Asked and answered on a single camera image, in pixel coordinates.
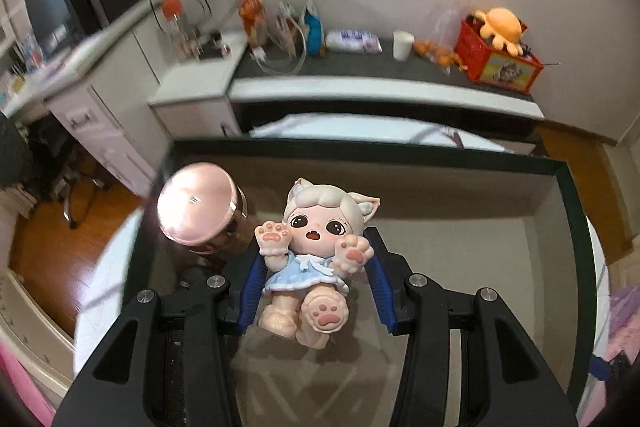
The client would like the white charging cable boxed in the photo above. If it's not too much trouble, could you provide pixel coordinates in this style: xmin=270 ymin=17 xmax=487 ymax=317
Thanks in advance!
xmin=252 ymin=19 xmax=308 ymax=75

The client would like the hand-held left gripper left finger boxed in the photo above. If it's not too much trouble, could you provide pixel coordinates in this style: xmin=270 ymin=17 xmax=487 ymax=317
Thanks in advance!
xmin=52 ymin=252 xmax=266 ymax=427

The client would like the white low nightstand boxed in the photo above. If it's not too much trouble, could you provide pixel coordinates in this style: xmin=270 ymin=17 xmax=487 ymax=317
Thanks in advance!
xmin=147 ymin=32 xmax=251 ymax=138

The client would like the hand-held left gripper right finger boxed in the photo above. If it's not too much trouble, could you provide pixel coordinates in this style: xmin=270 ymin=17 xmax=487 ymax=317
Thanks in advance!
xmin=361 ymin=227 xmax=578 ymax=427

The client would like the black office chair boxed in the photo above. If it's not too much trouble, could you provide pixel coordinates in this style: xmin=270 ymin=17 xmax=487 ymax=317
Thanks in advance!
xmin=30 ymin=112 xmax=108 ymax=230

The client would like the red printed box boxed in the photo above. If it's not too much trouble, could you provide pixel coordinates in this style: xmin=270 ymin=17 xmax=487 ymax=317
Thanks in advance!
xmin=454 ymin=18 xmax=545 ymax=95

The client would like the clear plastic bag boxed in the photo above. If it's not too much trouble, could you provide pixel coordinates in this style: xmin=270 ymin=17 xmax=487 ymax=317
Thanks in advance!
xmin=430 ymin=0 xmax=476 ymax=72

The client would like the white bed frame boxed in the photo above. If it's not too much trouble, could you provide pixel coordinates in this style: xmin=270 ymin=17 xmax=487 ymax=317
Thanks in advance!
xmin=0 ymin=267 xmax=76 ymax=400

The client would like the orange octopus plush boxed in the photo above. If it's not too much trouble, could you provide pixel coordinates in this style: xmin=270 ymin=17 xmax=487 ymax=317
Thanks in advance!
xmin=474 ymin=7 xmax=530 ymax=54

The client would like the pink box with dark rim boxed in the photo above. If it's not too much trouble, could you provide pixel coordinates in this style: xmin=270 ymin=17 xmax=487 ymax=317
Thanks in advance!
xmin=117 ymin=138 xmax=601 ymax=427

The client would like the pink blanket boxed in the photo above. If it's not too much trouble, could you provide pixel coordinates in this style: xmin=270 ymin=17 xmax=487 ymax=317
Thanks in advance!
xmin=0 ymin=342 xmax=56 ymax=427

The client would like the rose gold round jar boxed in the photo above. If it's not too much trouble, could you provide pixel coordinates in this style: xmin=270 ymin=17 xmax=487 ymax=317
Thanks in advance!
xmin=156 ymin=162 xmax=249 ymax=255

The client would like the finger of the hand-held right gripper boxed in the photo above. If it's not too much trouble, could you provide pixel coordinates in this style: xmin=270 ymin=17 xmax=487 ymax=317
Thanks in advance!
xmin=589 ymin=354 xmax=611 ymax=382

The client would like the pink quilted cloth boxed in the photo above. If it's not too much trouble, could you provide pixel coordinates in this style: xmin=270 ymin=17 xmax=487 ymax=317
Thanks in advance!
xmin=605 ymin=284 xmax=640 ymax=363

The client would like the pile of small tangerines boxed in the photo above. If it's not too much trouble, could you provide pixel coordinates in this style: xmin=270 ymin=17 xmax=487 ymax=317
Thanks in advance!
xmin=412 ymin=38 xmax=468 ymax=72

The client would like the blue snack bag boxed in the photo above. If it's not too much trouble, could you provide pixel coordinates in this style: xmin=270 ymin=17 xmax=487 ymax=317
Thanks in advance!
xmin=302 ymin=0 xmax=326 ymax=56

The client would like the clear bottle with orange cap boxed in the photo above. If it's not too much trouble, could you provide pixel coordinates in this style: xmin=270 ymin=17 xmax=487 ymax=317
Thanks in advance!
xmin=160 ymin=0 xmax=188 ymax=55

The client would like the white desk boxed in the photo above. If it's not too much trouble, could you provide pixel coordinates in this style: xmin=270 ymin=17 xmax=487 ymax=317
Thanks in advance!
xmin=0 ymin=0 xmax=171 ymax=198

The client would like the small black case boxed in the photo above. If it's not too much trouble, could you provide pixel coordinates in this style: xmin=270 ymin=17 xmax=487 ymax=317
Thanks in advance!
xmin=197 ymin=32 xmax=233 ymax=58

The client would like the black computer monitor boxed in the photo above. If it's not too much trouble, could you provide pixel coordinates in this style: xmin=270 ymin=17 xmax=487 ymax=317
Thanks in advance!
xmin=22 ymin=0 xmax=83 ymax=55

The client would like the dark-topped low shelf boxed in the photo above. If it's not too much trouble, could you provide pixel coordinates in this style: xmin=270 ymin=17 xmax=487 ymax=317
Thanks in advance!
xmin=227 ymin=34 xmax=546 ymax=142

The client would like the orange snack bag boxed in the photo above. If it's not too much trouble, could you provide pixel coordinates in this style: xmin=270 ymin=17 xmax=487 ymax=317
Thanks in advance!
xmin=238 ymin=0 xmax=268 ymax=48

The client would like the white paper cup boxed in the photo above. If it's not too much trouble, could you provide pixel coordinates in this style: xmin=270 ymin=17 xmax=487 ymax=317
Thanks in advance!
xmin=392 ymin=31 xmax=416 ymax=61

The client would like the white snack bag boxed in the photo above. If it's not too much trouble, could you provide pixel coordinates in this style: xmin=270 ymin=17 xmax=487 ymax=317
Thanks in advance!
xmin=275 ymin=0 xmax=303 ymax=52

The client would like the cat-eared doll figurine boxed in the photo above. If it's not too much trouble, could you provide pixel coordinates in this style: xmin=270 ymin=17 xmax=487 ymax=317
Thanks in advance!
xmin=254 ymin=177 xmax=383 ymax=350

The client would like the wet wipes pack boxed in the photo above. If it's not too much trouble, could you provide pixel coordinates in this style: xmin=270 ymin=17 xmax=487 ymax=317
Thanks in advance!
xmin=325 ymin=29 xmax=383 ymax=55

